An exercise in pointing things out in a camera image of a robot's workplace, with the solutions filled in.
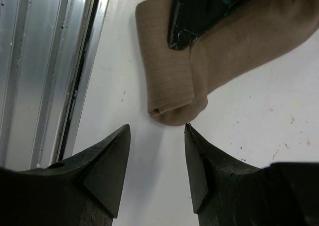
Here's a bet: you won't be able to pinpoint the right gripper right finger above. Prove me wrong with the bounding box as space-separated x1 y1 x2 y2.
184 124 319 226

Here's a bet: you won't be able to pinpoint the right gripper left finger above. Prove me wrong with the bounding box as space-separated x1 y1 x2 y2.
0 125 131 226

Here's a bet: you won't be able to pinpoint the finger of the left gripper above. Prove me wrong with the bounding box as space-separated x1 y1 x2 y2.
167 0 250 50

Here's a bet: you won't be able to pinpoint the brown sock red stripes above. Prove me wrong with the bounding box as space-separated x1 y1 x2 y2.
135 0 319 126

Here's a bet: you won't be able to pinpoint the aluminium table rail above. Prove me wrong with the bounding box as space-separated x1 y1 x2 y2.
0 0 109 171

